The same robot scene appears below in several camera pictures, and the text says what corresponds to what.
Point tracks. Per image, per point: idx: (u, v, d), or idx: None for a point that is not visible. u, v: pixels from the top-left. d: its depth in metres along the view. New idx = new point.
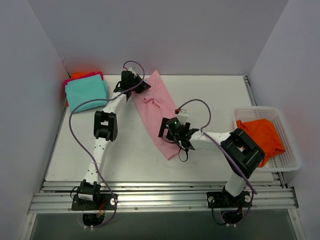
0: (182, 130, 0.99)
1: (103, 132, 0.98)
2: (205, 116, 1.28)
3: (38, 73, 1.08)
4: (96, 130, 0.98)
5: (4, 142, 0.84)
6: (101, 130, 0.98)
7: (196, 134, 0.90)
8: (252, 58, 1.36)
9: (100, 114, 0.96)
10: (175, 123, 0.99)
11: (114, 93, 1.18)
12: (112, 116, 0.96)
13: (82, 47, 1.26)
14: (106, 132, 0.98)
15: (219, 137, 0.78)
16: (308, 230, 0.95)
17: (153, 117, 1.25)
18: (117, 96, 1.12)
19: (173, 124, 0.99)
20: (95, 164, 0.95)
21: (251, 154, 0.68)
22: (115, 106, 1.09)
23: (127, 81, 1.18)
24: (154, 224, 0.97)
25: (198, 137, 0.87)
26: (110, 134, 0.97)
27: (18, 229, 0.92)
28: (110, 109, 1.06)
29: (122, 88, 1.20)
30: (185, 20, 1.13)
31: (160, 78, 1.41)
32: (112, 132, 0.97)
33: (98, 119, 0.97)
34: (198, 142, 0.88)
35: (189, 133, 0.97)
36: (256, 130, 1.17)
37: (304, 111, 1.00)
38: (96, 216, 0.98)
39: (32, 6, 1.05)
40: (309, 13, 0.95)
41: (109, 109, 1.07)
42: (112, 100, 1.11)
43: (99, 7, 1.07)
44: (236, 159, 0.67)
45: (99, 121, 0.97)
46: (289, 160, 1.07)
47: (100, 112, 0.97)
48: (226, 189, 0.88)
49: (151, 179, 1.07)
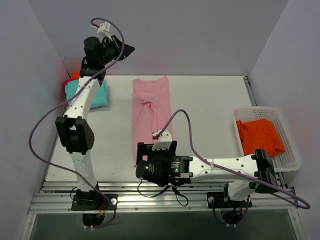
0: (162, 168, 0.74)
1: (73, 142, 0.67)
2: (194, 124, 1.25)
3: (37, 73, 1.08)
4: (65, 142, 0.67)
5: (5, 142, 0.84)
6: (71, 141, 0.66)
7: (199, 167, 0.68)
8: (252, 58, 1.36)
9: (63, 122, 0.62)
10: (148, 168, 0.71)
11: (81, 80, 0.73)
12: (81, 123, 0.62)
13: (82, 47, 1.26)
14: (78, 143, 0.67)
15: (243, 167, 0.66)
16: (308, 229, 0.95)
17: (143, 121, 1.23)
18: (83, 86, 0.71)
19: (147, 171, 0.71)
20: (82, 178, 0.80)
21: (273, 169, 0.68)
22: (82, 104, 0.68)
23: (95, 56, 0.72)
24: (154, 224, 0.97)
25: (207, 171, 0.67)
26: (84, 145, 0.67)
27: (17, 229, 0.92)
28: (77, 111, 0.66)
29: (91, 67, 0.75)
30: (185, 20, 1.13)
31: (168, 83, 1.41)
32: (87, 143, 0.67)
33: (62, 131, 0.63)
34: (205, 176, 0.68)
35: (179, 167, 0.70)
36: (256, 130, 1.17)
37: (304, 111, 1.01)
38: (97, 216, 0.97)
39: (32, 6, 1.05)
40: (308, 14, 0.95)
41: (73, 109, 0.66)
42: (76, 95, 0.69)
43: (100, 7, 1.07)
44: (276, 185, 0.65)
45: (64, 132, 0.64)
46: (289, 160, 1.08)
47: (64, 119, 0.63)
48: (231, 198, 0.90)
49: (151, 180, 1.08)
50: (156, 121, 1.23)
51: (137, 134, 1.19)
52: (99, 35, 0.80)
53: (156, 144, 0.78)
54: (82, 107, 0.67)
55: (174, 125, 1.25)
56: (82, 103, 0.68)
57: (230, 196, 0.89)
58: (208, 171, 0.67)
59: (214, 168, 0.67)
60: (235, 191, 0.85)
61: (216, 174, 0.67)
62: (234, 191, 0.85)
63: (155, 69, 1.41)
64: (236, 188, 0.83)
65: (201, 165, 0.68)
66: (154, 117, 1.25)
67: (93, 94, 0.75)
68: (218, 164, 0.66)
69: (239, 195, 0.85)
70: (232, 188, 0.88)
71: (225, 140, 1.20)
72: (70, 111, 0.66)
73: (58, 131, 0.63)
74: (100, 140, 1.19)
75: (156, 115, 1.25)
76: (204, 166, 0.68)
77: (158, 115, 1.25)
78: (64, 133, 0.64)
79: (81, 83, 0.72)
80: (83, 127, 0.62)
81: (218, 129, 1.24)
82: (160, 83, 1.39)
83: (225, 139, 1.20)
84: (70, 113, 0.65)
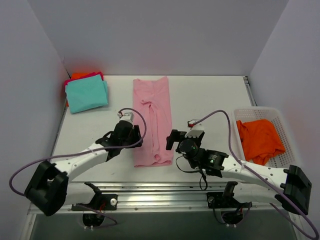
0: (201, 155, 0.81)
1: (36, 196, 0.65)
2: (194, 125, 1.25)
3: (38, 74, 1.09)
4: (30, 189, 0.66)
5: (5, 142, 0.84)
6: (36, 193, 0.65)
7: (231, 164, 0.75)
8: (252, 58, 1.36)
9: (46, 168, 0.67)
10: (194, 148, 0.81)
11: (95, 144, 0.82)
12: (59, 179, 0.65)
13: (82, 47, 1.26)
14: (39, 198, 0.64)
15: (271, 176, 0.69)
16: (307, 229, 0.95)
17: (143, 121, 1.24)
18: (92, 150, 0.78)
19: (192, 151, 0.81)
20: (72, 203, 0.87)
21: (308, 192, 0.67)
22: (76, 164, 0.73)
23: (120, 135, 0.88)
24: (154, 224, 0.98)
25: (236, 170, 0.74)
26: (42, 203, 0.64)
27: (18, 230, 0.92)
28: (67, 167, 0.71)
29: (109, 141, 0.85)
30: (186, 20, 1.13)
31: (168, 83, 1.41)
32: (48, 204, 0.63)
33: (39, 174, 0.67)
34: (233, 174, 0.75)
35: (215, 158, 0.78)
36: (256, 130, 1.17)
37: (303, 112, 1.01)
38: (97, 216, 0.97)
39: (32, 7, 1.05)
40: (308, 15, 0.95)
41: (67, 165, 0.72)
42: (79, 153, 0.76)
43: (100, 7, 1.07)
44: (303, 206, 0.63)
45: (40, 178, 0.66)
46: (289, 160, 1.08)
47: (51, 164, 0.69)
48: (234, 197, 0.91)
49: (151, 180, 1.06)
50: (156, 122, 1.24)
51: None
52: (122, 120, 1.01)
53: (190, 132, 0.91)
54: (74, 166, 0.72)
55: (174, 125, 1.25)
56: (77, 162, 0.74)
57: (236, 195, 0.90)
58: (237, 169, 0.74)
59: (243, 169, 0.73)
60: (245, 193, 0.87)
61: (244, 175, 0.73)
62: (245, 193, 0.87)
63: (155, 70, 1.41)
64: (250, 191, 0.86)
65: (234, 164, 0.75)
66: (154, 117, 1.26)
67: (95, 162, 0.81)
68: (249, 166, 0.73)
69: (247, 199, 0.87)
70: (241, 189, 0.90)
71: (225, 140, 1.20)
72: (61, 163, 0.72)
73: (36, 172, 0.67)
74: None
75: (156, 115, 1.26)
76: (236, 165, 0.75)
77: (159, 115, 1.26)
78: (39, 178, 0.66)
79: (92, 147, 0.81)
80: (58, 183, 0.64)
81: (218, 129, 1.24)
82: (160, 83, 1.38)
83: (225, 139, 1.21)
84: (59, 166, 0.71)
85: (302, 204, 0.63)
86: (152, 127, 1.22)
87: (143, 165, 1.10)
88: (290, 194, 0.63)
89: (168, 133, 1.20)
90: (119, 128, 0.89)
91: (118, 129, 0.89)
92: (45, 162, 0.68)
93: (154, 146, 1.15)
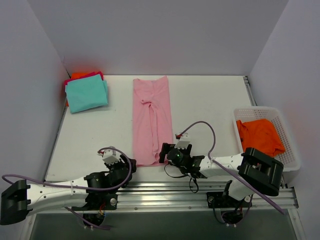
0: (187, 161, 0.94)
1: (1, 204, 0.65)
2: (196, 127, 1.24)
3: (37, 74, 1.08)
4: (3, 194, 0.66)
5: (5, 142, 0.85)
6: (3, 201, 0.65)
7: (204, 163, 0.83)
8: (251, 58, 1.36)
9: (19, 189, 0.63)
10: (178, 155, 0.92)
11: (82, 181, 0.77)
12: (19, 207, 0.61)
13: (82, 47, 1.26)
14: (2, 208, 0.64)
15: (232, 162, 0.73)
16: (308, 229, 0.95)
17: (143, 121, 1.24)
18: (71, 187, 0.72)
19: (177, 158, 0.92)
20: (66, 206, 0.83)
21: (273, 170, 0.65)
22: (47, 195, 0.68)
23: (111, 181, 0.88)
24: (154, 224, 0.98)
25: (209, 166, 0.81)
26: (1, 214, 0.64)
27: (18, 230, 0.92)
28: (35, 196, 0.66)
29: (99, 181, 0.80)
30: (186, 19, 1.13)
31: (168, 83, 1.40)
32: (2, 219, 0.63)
33: (12, 188, 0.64)
34: (209, 170, 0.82)
35: (197, 162, 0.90)
36: (256, 130, 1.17)
37: (304, 112, 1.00)
38: (96, 216, 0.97)
39: (32, 6, 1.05)
40: (309, 13, 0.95)
41: (38, 192, 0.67)
42: (58, 185, 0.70)
43: (100, 8, 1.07)
44: (263, 183, 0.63)
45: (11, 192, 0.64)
46: (289, 160, 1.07)
47: (25, 186, 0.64)
48: (229, 194, 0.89)
49: (151, 180, 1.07)
50: (157, 121, 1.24)
51: (137, 134, 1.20)
52: (107, 159, 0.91)
53: (178, 142, 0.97)
54: (43, 197, 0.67)
55: (174, 125, 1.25)
56: (49, 194, 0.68)
57: (230, 191, 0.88)
58: (209, 166, 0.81)
59: (212, 163, 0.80)
60: (236, 188, 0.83)
61: (215, 168, 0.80)
62: (235, 187, 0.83)
63: (155, 70, 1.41)
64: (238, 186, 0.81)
65: (207, 161, 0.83)
66: (154, 117, 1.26)
67: (74, 196, 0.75)
68: (216, 159, 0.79)
69: (240, 194, 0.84)
70: (233, 184, 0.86)
71: (225, 141, 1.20)
72: (35, 187, 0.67)
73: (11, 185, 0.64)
74: (100, 141, 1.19)
75: (156, 115, 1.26)
76: (208, 162, 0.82)
77: (158, 115, 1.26)
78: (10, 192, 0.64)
79: (76, 183, 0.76)
80: (16, 210, 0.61)
81: (218, 129, 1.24)
82: (160, 82, 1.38)
83: (225, 140, 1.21)
84: (30, 191, 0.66)
85: (261, 181, 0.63)
86: (152, 127, 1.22)
87: (144, 165, 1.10)
88: (245, 174, 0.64)
89: (168, 132, 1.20)
90: (115, 174, 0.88)
91: (114, 176, 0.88)
92: (22, 181, 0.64)
93: (154, 146, 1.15)
